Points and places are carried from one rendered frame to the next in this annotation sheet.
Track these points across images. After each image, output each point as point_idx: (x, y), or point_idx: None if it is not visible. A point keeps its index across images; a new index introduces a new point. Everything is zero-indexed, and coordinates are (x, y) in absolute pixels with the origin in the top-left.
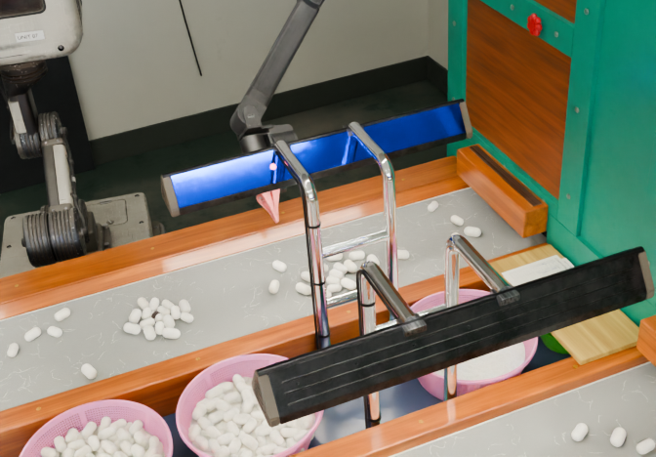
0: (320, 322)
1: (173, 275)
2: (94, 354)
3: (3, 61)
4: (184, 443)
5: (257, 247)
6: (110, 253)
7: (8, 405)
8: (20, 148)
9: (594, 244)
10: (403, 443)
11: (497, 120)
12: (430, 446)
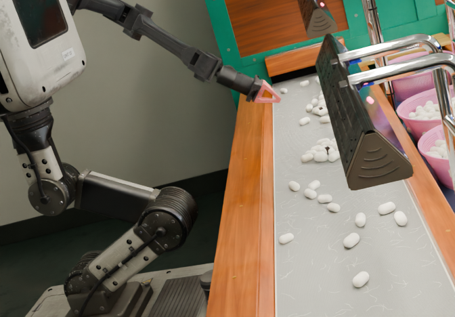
0: (391, 81)
1: (278, 156)
2: None
3: (62, 81)
4: None
5: (273, 133)
6: (235, 173)
7: (392, 192)
8: (66, 194)
9: (382, 26)
10: None
11: (273, 30)
12: None
